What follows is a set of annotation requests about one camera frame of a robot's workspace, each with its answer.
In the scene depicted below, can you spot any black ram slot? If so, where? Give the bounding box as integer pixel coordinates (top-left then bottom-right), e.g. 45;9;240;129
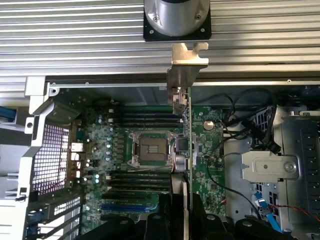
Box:
116;105;176;112
116;122;185;129
107;186;172;193
116;111;182;118
107;170;173;176
116;117;185;123
107;181;173;187
107;175;173;182

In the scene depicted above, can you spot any blue expansion slot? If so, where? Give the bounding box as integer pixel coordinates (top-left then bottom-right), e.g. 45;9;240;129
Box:
100;203;159;213

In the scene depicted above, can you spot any green motherboard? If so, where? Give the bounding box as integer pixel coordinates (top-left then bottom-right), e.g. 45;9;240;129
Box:
74;99;227;227

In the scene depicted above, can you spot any black expansion slot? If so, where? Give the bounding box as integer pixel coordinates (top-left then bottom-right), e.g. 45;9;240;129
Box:
101;192;161;204

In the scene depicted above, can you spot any open metal pc case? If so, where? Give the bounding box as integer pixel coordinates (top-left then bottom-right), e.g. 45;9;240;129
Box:
23;74;320;240

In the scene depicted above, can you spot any metal cpu socket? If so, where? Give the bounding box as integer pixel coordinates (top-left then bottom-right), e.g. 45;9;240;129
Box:
126;129;180;169

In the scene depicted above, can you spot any round coin cell battery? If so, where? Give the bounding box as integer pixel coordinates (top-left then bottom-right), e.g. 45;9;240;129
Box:
203;119;216;131

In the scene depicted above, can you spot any silver rear port block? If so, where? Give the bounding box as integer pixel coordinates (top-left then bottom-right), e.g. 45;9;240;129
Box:
70;141;85;179

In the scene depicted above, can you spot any grey metal drive cage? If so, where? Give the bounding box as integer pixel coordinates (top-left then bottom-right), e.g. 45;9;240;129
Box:
273;103;320;227

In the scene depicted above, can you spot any white parts rack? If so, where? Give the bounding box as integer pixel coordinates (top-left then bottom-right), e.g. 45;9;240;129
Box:
0;121;34;240

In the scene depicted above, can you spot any thin black wire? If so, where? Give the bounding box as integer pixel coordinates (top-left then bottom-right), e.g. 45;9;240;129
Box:
206;154;265;219

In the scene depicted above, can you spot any flat blue cable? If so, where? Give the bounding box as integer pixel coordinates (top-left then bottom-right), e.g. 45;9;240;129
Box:
251;192;280;224

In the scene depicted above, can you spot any grey metal disk bay bracket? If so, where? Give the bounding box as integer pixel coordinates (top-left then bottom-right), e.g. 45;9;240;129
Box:
240;151;301;183

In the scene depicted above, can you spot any red and black twisted wire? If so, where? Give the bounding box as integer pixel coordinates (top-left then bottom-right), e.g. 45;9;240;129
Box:
271;203;320;217

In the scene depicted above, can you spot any thick black cable bundle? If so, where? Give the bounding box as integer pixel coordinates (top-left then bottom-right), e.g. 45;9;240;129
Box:
222;87;285;155

